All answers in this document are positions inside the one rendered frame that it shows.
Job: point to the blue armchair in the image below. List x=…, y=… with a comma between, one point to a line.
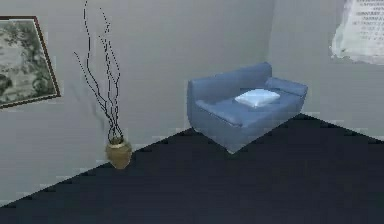
x=226, y=123

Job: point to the pale blue cushion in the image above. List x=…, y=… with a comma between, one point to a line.
x=257, y=97

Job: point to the bare black twigs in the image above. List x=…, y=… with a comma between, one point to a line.
x=111, y=110

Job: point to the brass floor vase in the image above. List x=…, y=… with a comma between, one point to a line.
x=119, y=155

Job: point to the brown framed landscape picture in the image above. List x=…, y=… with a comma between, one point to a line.
x=21, y=61

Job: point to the white text wall poster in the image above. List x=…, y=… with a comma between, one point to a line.
x=361, y=31

